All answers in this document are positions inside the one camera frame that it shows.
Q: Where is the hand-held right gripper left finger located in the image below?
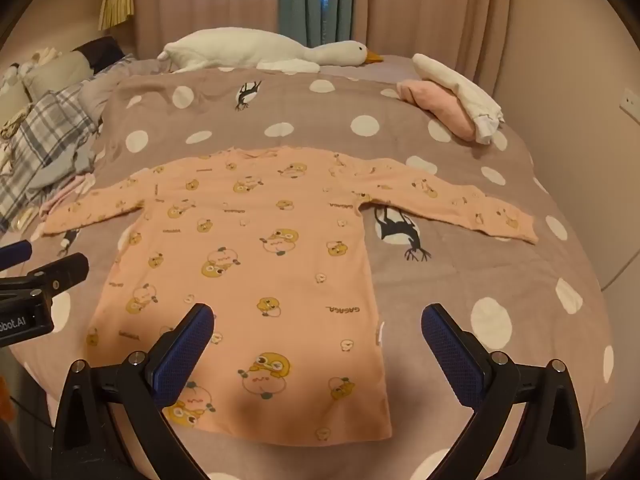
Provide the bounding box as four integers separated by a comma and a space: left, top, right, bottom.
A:
52, 302, 216, 480

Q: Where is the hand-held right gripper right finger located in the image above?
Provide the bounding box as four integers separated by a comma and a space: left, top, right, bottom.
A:
421, 302, 587, 480

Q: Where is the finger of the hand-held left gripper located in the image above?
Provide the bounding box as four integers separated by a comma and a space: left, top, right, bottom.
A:
0, 241, 34, 271
0, 252, 90, 295

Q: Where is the pink cartoon print shirt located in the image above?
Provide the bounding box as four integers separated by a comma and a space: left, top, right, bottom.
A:
41, 146, 540, 447

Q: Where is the light pink garment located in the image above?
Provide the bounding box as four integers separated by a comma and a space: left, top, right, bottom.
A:
36, 172, 97, 217

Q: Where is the grey garment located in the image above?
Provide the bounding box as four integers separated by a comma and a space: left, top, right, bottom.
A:
27, 147, 97, 192

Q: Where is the grey plaid cloth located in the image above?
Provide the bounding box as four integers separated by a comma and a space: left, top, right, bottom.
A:
0, 82, 102, 233

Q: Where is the brown patterned cloth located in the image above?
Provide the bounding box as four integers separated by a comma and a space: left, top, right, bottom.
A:
0, 106, 29, 140

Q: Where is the beige pillow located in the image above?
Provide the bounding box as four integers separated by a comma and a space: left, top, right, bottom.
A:
22, 50, 94, 102

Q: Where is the small stuffed toy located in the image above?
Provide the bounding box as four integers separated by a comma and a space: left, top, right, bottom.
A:
29, 47, 62, 67

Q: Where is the dark pillow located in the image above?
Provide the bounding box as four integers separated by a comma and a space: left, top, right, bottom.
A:
72, 37, 126, 77

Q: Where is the pink folded cloth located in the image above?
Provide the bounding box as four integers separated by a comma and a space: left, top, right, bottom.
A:
397, 79, 477, 142

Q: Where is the white folded cloth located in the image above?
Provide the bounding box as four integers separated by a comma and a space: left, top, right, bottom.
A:
412, 53, 505, 145

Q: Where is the mauve polka dot blanket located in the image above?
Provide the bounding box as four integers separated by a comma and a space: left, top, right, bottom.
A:
20, 62, 617, 480

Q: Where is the white goose plush toy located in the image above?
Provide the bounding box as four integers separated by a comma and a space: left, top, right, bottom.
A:
158, 27, 385, 75

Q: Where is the pink curtain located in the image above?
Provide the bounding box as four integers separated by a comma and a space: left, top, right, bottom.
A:
350, 0, 512, 97
121, 0, 287, 57

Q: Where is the teal curtain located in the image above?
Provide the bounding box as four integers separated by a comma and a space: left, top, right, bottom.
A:
278, 0, 369, 52

